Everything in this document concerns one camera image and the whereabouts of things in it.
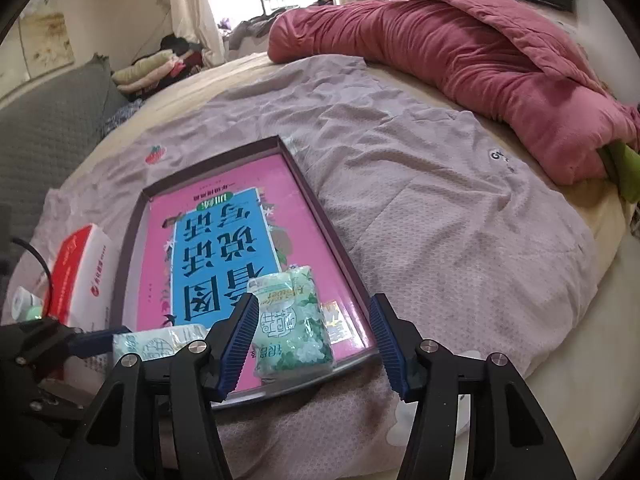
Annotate grey quilted headboard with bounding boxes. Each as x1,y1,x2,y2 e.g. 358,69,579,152
0,54,127,276

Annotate left cream curtain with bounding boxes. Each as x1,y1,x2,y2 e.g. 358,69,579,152
156,0,226,67

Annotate purple strawberry print blanket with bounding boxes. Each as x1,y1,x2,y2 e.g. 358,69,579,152
2,54,601,480

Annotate white round tin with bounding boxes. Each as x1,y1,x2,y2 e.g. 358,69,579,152
11,286,43,322

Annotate pink book tray box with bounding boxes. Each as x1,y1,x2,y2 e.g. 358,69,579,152
110,136,375,405

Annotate black cable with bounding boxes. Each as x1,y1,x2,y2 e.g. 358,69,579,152
8,236,56,316

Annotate pink red quilt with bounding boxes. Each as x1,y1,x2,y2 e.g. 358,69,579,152
268,0,639,185

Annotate blue patterned cloth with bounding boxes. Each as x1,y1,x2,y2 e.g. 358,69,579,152
102,99,144,138

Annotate clothes pile on sill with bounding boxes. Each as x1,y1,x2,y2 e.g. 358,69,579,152
227,6,292,51

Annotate wall painting panels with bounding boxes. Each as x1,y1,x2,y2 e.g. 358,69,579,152
0,0,75,96

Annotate green pillow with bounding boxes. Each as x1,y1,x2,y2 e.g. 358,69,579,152
599,140,640,204

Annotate green tissue packet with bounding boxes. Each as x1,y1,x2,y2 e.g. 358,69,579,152
247,266,334,382
113,324,208,362

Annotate red tissue pack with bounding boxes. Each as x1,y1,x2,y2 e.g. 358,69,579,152
41,223,122,380

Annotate folded blankets stack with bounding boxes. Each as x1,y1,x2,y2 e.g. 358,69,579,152
112,49,184,96

